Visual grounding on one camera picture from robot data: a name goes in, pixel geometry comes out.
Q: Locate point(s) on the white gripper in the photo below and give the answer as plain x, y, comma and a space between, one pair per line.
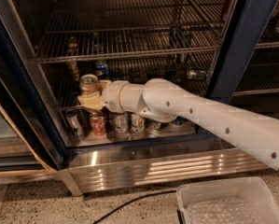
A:
111, 95

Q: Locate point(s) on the orange soda can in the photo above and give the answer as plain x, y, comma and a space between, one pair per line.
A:
89, 84

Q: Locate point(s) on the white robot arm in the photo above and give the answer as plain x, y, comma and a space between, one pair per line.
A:
162, 100

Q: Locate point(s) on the blue Pepsi can on shelf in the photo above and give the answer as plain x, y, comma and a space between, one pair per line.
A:
101, 69

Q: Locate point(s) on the red Coca-Cola can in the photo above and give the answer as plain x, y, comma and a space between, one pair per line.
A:
97, 122

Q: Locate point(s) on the white green can left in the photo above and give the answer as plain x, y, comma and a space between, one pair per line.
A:
120, 122

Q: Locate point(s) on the white green can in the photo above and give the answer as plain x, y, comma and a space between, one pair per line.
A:
138, 123
120, 122

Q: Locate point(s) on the silver can bottom left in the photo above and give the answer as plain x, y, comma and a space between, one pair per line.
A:
72, 119

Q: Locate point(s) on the white green can right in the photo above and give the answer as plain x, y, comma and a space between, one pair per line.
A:
138, 123

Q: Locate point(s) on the blue silver can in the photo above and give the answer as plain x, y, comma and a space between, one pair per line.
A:
156, 126

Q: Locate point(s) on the steel fridge base grille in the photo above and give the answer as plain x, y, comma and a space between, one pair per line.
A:
153, 161

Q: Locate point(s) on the blue Pepsi can bottom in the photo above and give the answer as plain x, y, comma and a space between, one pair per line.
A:
178, 121

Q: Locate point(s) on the open fridge glass door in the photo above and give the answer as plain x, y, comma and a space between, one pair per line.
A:
27, 137

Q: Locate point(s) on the clear lying bottle on shelf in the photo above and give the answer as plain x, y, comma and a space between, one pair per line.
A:
196, 74

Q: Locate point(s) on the dark blue fridge pillar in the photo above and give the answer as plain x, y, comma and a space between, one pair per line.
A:
247, 24

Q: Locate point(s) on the bubble wrap sheet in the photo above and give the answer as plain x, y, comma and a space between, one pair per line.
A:
224, 211

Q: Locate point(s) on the clear plastic bin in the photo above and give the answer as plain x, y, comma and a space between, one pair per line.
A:
245, 200

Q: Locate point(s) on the upper wire fridge shelf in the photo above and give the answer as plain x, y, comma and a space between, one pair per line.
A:
85, 30

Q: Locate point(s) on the wire fridge shelf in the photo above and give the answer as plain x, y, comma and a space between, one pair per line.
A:
85, 30
141, 70

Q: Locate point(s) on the middle wire fridge shelf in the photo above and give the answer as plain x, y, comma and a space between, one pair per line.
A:
141, 70

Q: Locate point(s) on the right compartment wire shelf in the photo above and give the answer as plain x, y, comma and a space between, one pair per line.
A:
262, 73

